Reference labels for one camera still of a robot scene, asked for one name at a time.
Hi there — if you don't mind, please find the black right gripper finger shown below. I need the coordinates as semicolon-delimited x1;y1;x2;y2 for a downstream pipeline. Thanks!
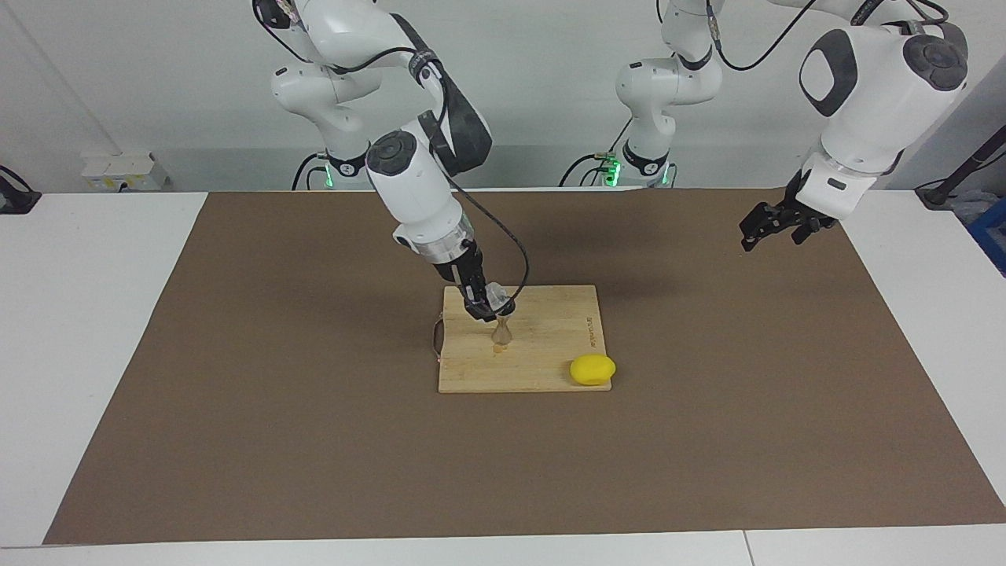
464;279;497;322

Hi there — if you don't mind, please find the black base cable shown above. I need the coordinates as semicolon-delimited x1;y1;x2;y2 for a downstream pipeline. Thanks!
560;153;622;188
292;153;327;191

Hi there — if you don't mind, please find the blue box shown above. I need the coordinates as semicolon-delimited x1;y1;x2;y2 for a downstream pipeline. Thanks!
968;197;1006;277

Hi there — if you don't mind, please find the bamboo cutting board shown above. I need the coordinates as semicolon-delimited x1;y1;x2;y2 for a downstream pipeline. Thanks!
430;285;612;394

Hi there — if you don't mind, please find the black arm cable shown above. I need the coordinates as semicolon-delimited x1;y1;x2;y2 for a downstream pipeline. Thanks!
706;0;952;73
251;0;530;315

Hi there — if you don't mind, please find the yellow lemon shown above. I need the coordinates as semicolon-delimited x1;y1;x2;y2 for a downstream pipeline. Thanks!
569;354;617;386

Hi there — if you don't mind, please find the black table clamp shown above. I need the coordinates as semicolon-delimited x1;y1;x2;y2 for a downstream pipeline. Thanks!
0;165;42;215

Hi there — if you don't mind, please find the black slanted stand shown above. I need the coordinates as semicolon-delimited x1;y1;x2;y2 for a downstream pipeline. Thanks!
916;126;1006;209

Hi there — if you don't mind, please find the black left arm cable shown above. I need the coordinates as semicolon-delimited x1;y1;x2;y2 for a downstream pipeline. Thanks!
706;0;952;73

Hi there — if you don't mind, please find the brown table mat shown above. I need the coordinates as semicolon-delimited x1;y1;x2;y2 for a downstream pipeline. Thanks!
43;187;1006;546

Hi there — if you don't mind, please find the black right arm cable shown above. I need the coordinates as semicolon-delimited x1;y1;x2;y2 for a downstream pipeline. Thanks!
251;0;530;315

